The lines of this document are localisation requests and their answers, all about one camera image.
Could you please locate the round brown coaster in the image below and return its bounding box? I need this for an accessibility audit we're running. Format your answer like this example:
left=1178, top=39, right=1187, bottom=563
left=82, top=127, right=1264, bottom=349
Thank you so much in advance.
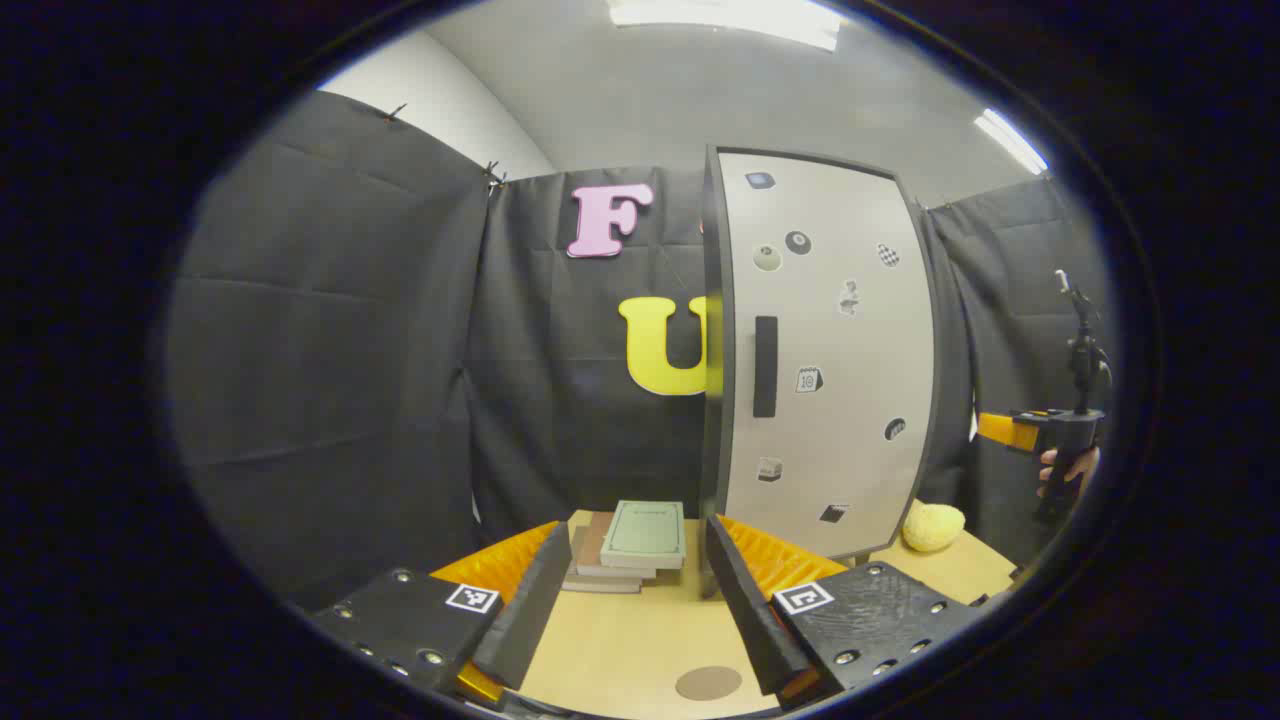
left=675, top=665, right=743, bottom=702

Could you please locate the yellow sponge ball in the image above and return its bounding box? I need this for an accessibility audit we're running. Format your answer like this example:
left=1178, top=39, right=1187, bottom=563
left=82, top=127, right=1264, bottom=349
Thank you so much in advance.
left=902, top=500, right=967, bottom=554

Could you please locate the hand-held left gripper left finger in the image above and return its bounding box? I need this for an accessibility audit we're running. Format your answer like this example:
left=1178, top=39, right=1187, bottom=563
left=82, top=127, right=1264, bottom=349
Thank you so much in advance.
left=310, top=520, right=573, bottom=709

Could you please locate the dark grey cabinet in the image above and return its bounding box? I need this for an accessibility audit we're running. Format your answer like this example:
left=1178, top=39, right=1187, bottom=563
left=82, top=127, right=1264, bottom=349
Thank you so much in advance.
left=698, top=145, right=946, bottom=601

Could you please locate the black backdrop cloth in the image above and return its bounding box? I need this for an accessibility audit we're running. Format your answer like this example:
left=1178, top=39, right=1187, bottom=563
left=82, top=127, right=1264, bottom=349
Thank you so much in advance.
left=165, top=90, right=1113, bottom=611

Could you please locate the grey book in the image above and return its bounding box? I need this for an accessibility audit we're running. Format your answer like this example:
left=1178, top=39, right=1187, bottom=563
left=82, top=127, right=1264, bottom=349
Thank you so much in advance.
left=560, top=525, right=643, bottom=595

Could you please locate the long ceiling light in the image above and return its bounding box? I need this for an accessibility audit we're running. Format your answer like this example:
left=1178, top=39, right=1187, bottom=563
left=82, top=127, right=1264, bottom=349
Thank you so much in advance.
left=975, top=108, right=1049, bottom=176
left=607, top=0, right=846, bottom=51

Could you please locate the pink book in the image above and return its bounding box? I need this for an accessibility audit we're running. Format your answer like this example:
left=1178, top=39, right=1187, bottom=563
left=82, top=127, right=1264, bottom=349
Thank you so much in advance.
left=575, top=512, right=656, bottom=581

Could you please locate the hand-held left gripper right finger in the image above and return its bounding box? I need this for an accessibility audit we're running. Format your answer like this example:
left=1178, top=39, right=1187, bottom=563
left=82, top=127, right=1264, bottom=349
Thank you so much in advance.
left=705, top=514, right=986, bottom=711

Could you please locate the green book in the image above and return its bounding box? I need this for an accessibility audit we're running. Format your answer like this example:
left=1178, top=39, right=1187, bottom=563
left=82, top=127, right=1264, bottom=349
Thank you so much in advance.
left=600, top=500, right=688, bottom=571

